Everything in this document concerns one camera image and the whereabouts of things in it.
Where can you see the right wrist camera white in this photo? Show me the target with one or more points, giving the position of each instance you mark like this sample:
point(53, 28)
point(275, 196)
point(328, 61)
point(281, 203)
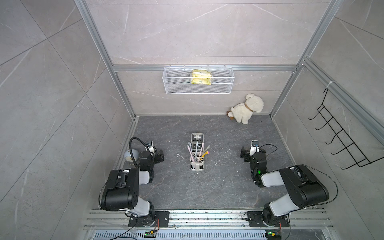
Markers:
point(255, 148)

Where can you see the yellow wipes packet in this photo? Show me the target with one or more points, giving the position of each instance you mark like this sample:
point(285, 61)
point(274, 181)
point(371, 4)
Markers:
point(201, 77)

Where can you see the cream toothbrush holder organizer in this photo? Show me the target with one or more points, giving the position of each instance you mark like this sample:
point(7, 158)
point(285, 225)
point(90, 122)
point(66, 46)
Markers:
point(195, 143)

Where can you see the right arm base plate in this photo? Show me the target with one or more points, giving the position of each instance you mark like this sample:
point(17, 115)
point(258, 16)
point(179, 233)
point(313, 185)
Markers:
point(255, 220)

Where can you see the aluminium mounting rail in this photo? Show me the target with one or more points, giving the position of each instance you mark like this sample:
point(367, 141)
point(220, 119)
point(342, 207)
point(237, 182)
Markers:
point(208, 219)

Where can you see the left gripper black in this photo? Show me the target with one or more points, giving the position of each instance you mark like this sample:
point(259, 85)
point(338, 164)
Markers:
point(156, 156)

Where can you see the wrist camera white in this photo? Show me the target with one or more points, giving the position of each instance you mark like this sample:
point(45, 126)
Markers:
point(150, 146)
point(255, 148)

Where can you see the black wire hook rack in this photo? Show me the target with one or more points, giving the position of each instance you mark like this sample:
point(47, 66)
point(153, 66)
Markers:
point(359, 158)

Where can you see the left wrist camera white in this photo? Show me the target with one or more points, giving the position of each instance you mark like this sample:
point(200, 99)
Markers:
point(150, 146)

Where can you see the pink toothbrush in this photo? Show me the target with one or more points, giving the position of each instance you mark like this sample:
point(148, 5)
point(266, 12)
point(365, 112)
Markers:
point(191, 154)
point(201, 151)

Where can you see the white wire mesh basket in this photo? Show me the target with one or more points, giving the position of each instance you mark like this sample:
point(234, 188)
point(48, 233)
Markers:
point(177, 81)

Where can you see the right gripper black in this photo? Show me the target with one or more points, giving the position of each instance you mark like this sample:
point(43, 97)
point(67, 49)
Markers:
point(247, 155)

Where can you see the white plush dog toy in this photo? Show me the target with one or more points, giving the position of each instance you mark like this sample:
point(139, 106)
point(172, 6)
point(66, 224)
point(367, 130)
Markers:
point(243, 112)

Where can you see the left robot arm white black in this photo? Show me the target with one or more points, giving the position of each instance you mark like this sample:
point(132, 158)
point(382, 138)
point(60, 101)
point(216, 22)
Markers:
point(121, 192)

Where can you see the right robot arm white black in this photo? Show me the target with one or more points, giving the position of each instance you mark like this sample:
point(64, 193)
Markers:
point(304, 189)

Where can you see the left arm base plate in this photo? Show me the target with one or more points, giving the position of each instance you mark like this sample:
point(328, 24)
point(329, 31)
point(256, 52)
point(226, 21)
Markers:
point(158, 219)

